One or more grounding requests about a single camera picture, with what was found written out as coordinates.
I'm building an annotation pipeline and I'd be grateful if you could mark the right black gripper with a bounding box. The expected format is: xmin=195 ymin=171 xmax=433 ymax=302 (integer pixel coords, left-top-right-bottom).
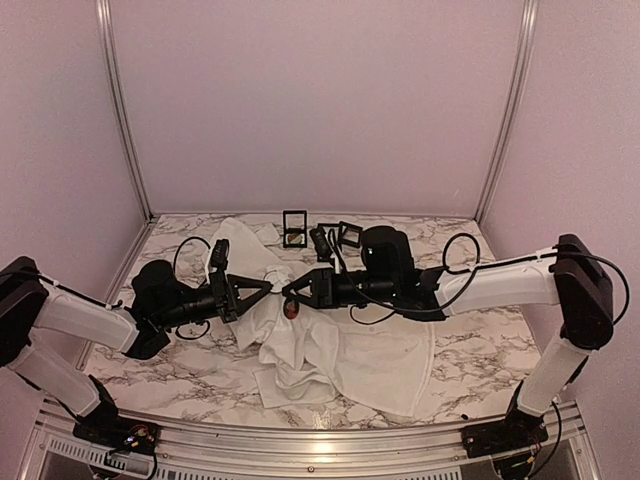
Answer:
xmin=282 ymin=266 xmax=398 ymax=309

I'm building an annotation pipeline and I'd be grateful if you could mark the green round brooch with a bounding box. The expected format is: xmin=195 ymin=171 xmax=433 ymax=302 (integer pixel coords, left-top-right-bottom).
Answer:
xmin=287 ymin=229 xmax=304 ymax=243

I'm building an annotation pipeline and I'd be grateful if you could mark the white button shirt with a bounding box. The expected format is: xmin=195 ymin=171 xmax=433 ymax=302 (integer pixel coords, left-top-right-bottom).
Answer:
xmin=212 ymin=218 xmax=435 ymax=417

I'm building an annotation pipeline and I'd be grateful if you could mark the blue round brooch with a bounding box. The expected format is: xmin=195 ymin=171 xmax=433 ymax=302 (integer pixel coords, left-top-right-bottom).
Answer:
xmin=263 ymin=265 xmax=292 ymax=294

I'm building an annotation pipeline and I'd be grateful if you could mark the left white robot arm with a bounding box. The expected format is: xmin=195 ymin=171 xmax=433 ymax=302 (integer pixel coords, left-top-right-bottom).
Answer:
xmin=1 ymin=256 xmax=272 ymax=445

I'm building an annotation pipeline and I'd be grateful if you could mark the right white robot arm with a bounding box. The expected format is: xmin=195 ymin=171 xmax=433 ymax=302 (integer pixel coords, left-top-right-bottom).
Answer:
xmin=282 ymin=226 xmax=615 ymax=448

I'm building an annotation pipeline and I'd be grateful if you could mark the red round brooch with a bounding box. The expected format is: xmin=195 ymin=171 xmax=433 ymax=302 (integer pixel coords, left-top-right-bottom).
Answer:
xmin=283 ymin=298 xmax=300 ymax=320

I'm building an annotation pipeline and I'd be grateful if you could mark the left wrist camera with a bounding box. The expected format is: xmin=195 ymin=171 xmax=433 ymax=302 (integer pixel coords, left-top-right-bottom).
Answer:
xmin=205 ymin=238 xmax=230 ymax=281

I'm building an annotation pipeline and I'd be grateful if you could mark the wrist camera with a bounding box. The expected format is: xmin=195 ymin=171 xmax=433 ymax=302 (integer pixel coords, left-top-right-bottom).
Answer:
xmin=205 ymin=238 xmax=230 ymax=281
xmin=309 ymin=225 xmax=341 ymax=274

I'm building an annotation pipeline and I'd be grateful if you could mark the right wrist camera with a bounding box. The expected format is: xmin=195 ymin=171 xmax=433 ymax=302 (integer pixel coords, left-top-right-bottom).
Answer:
xmin=309 ymin=225 xmax=341 ymax=274

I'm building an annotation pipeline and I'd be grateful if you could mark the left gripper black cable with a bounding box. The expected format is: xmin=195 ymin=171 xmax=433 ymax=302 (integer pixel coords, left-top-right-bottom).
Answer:
xmin=172 ymin=235 xmax=214 ymax=341

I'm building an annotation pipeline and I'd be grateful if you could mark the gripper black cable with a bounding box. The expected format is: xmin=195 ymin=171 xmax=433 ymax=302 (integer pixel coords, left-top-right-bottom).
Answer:
xmin=172 ymin=235 xmax=214 ymax=341
xmin=349 ymin=232 xmax=482 ymax=326

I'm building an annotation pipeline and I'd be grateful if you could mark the black display frame middle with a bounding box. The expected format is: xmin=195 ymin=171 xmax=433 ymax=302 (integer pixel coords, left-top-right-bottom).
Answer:
xmin=317 ymin=223 xmax=339 ymax=252

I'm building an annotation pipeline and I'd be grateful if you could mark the black display frame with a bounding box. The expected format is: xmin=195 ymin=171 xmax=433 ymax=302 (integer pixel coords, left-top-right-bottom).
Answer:
xmin=338 ymin=221 xmax=364 ymax=248
xmin=282 ymin=210 xmax=308 ymax=249
xmin=317 ymin=223 xmax=339 ymax=252

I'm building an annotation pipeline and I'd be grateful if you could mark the black display frame left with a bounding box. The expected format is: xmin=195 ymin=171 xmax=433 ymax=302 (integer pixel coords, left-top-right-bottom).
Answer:
xmin=282 ymin=210 xmax=308 ymax=249

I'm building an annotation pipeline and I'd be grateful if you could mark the black display frame right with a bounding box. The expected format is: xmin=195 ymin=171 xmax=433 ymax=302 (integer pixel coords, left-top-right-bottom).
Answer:
xmin=338 ymin=221 xmax=364 ymax=248

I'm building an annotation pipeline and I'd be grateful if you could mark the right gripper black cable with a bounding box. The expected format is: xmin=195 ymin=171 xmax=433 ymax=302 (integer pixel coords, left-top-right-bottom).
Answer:
xmin=349 ymin=232 xmax=482 ymax=326

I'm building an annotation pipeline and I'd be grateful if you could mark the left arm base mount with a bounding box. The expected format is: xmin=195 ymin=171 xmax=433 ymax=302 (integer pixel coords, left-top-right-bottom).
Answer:
xmin=73 ymin=375 xmax=160 ymax=456

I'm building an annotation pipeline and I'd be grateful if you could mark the aluminium front rail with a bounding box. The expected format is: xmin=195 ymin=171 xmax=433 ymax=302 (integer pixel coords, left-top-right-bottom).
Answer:
xmin=19 ymin=399 xmax=604 ymax=480

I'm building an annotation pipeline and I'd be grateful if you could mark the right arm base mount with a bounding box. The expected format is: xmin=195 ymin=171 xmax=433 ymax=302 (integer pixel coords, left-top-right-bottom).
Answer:
xmin=461 ymin=383 xmax=549 ymax=458

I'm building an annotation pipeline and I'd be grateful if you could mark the left aluminium corner post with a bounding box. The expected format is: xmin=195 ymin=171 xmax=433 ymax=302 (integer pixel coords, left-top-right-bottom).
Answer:
xmin=95 ymin=0 xmax=154 ymax=223

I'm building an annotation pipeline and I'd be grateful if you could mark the aluminium corner post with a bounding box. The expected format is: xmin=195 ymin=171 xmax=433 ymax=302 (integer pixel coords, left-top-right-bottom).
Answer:
xmin=474 ymin=0 xmax=540 ymax=225
xmin=95 ymin=0 xmax=154 ymax=223

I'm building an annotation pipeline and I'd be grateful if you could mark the right aluminium corner post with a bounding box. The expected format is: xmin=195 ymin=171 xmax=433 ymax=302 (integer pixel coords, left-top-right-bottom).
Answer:
xmin=474 ymin=0 xmax=540 ymax=225

